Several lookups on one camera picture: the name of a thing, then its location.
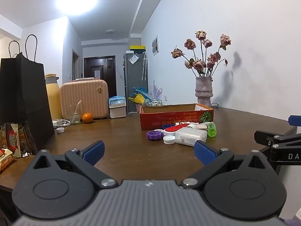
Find blue tissue pack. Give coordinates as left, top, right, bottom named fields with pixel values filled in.
left=108, top=96, right=127, bottom=109

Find wire storage rack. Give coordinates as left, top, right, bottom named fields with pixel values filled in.
left=144, top=98, right=163, bottom=107

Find dark brown door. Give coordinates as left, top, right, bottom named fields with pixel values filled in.
left=84, top=56, right=117, bottom=98

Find side door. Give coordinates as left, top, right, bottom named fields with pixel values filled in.
left=72, top=49, right=81, bottom=81

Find red and white brush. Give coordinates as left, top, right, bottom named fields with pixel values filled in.
left=164, top=124, right=187, bottom=136

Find hanging folded umbrella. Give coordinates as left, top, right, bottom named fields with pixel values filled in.
left=141, top=51, right=148, bottom=81

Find grey refrigerator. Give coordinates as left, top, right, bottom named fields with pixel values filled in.
left=123, top=50, right=149, bottom=113

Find pink ribbed suitcase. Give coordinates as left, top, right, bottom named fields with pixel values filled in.
left=59, top=78, right=109, bottom=120

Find orange cardboard box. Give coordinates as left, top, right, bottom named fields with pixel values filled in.
left=139, top=103, right=214, bottom=131

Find dried pink roses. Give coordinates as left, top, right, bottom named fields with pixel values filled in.
left=171, top=30, right=232, bottom=79

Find yellow watering can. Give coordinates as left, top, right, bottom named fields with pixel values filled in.
left=128, top=93, right=145, bottom=105

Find yellow thermos bottle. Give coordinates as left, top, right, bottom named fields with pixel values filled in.
left=45, top=74, right=63, bottom=121

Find clear glass cup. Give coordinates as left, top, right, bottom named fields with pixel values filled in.
left=68, top=100, right=82, bottom=125

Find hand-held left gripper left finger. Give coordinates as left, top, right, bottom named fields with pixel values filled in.
left=24, top=140, right=119, bottom=189

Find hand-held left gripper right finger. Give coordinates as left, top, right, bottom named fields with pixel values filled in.
left=180, top=140, right=275, bottom=190

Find red snack packet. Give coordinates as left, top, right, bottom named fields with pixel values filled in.
left=0, top=147, right=16, bottom=173

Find white charger with cable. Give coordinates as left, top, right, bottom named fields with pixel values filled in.
left=52, top=119, right=71, bottom=128

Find green bottle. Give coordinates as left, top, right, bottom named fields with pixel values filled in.
left=207, top=122, right=217, bottom=138

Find purple lid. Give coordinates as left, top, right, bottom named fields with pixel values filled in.
left=146, top=130, right=164, bottom=142

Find white storage bin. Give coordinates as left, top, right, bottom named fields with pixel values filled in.
left=109, top=106, right=128, bottom=119

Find translucent white plastic container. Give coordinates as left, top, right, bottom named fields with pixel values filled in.
left=175, top=128, right=209, bottom=147

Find textured pink vase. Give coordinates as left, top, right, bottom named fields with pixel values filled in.
left=195, top=76, right=213, bottom=108

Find black paper bag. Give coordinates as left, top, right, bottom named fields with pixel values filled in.
left=0, top=35, right=55, bottom=156

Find striped snack packet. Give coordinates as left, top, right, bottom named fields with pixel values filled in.
left=0, top=122, right=36, bottom=158

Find purple decorative plant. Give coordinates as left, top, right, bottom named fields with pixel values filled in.
left=153, top=80, right=163, bottom=100

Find ceiling light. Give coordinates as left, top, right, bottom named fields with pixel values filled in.
left=55, top=0, right=98, bottom=16

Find wall picture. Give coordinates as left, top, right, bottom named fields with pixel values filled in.
left=152, top=35, right=160, bottom=56

